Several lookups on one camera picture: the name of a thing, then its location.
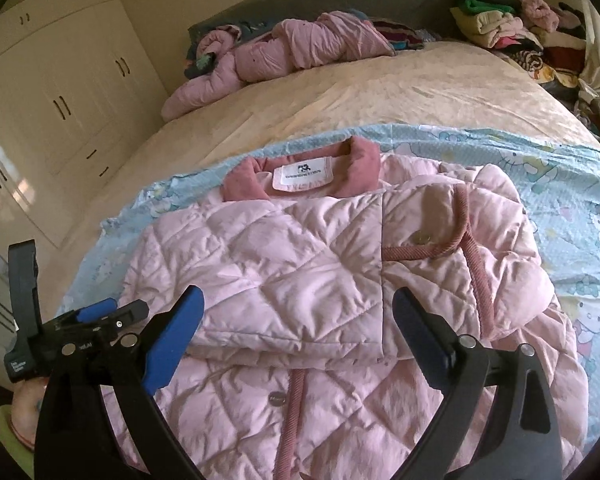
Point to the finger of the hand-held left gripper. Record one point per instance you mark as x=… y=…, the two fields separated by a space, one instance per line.
x=97 y=309
x=24 y=290

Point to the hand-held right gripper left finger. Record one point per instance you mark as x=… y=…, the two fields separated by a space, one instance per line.
x=175 y=335

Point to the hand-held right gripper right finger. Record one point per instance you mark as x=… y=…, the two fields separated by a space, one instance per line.
x=420 y=330

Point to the pink quilted coat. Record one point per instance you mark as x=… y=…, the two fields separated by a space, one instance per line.
x=305 y=260

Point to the person's left forearm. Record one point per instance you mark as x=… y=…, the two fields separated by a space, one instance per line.
x=12 y=450

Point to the pile of folded clothes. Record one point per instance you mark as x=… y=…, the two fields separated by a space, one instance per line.
x=510 y=25

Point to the person's left hand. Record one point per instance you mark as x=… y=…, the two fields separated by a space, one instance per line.
x=27 y=405

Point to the cream built-in wardrobe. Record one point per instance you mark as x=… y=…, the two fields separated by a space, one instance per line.
x=55 y=110

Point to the blue cartoon printed blanket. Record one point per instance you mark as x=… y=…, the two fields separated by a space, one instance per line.
x=570 y=200

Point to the dark green cloth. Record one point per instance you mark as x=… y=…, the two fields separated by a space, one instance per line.
x=203 y=62

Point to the striped multicolour cloth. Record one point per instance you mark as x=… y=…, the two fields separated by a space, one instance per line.
x=405 y=35

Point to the crumpled pink padded jacket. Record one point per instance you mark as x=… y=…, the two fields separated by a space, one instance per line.
x=290 y=45

